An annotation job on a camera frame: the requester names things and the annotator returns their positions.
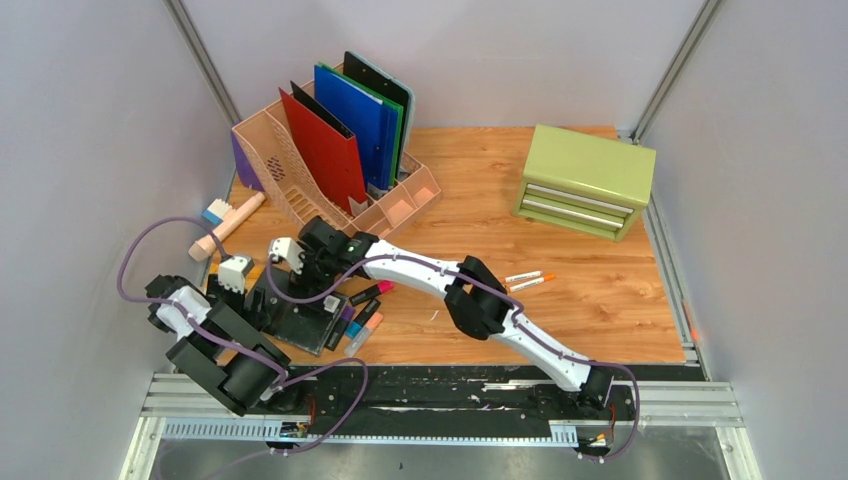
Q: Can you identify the beige rolled tube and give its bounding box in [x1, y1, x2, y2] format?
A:
[188, 192, 266, 261]

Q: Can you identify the blue highlighter marker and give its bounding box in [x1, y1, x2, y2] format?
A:
[345, 298, 381, 339]

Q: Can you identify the blue binder folder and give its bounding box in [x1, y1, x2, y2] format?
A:
[313, 64, 400, 193]

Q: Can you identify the small orange cap marker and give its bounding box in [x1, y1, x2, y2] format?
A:
[508, 274, 556, 293]

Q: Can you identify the red binder folder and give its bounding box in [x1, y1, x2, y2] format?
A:
[279, 83, 368, 216]

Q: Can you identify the blue white eraser block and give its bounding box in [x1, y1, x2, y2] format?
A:
[201, 199, 234, 226]

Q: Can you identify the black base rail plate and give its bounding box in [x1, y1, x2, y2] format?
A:
[248, 363, 636, 438]

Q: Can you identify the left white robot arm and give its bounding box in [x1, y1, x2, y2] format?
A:
[145, 274, 307, 416]

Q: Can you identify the pink highlighter marker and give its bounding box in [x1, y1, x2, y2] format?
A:
[349, 280, 394, 306]

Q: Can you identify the beige plastic file organizer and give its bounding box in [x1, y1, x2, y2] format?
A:
[232, 53, 442, 239]

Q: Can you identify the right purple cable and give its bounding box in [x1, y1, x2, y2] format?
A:
[264, 254, 642, 464]

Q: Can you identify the black notebook with sticker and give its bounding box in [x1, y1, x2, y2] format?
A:
[247, 266, 348, 357]

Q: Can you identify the white orange marker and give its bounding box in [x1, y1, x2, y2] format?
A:
[503, 270, 543, 284]

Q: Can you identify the green translucent plastic folder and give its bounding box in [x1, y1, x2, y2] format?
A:
[317, 62, 405, 187]

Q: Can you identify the orange highlighter marker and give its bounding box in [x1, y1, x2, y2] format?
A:
[344, 312, 384, 357]

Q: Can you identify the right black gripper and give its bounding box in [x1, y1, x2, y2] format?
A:
[287, 241, 341, 314]

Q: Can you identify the black clipboard blue back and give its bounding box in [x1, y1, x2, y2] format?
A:
[343, 51, 415, 181]

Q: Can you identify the green metal drawer cabinet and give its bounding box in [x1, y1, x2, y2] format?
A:
[513, 125, 656, 243]

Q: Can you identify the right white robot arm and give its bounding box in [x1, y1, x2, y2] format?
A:
[268, 216, 613, 418]

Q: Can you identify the purple highlighter marker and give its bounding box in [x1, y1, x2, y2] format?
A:
[325, 306, 356, 351]

